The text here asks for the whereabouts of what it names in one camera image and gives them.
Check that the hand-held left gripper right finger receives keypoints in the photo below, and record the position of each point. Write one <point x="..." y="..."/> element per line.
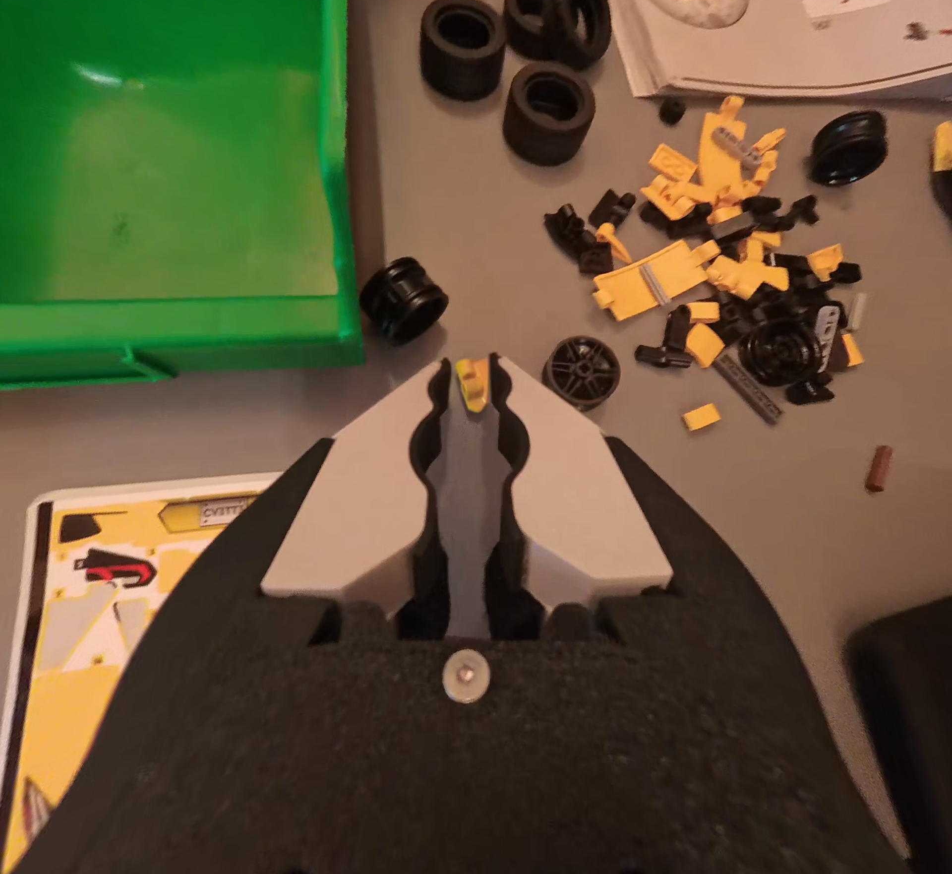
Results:
<point x="587" y="509"/>

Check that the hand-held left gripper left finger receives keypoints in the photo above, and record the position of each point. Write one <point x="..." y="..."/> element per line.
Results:
<point x="349" y="517"/>

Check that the yellow curved panel piece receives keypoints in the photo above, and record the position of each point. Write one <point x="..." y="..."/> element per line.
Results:
<point x="472" y="387"/>

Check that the green plastic bin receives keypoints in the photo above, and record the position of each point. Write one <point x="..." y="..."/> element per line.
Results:
<point x="149" y="182"/>

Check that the yellow tile piece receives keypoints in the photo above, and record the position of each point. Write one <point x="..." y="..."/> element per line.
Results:
<point x="701" y="417"/>

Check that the brown pin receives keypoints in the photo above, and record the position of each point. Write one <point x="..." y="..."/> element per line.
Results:
<point x="878" y="468"/>

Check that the sticker sheet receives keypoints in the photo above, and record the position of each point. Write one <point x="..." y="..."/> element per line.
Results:
<point x="74" y="628"/>

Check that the pile of yellow black pieces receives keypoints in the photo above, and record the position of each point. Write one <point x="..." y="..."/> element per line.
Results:
<point x="744" y="256"/>

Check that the black office chair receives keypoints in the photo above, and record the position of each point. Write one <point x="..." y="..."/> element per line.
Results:
<point x="907" y="725"/>

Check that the small black gear piece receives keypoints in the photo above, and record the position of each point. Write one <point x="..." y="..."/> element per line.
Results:
<point x="672" y="111"/>

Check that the instruction booklet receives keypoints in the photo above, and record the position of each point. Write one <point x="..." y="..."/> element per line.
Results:
<point x="781" y="11"/>

